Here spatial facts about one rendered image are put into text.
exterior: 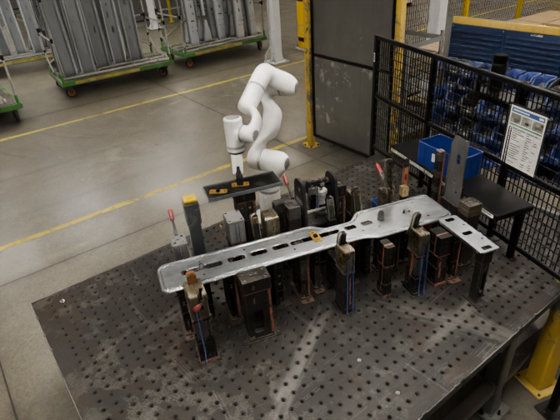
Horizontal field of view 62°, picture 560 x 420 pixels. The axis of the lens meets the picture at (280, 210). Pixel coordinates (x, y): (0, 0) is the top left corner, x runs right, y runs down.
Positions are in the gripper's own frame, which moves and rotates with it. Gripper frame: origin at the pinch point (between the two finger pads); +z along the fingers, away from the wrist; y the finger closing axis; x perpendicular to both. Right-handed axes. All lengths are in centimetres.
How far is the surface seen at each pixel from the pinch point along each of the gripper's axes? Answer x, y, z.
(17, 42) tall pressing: -430, -815, 68
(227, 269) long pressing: -8.5, 44.1, 18.5
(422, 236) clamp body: 76, 41, 14
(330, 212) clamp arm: 41.7, 12.3, 15.8
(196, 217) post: -22.1, 10.7, 11.7
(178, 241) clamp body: -29.1, 27.5, 12.9
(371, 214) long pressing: 61, 14, 19
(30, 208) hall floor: -211, -212, 119
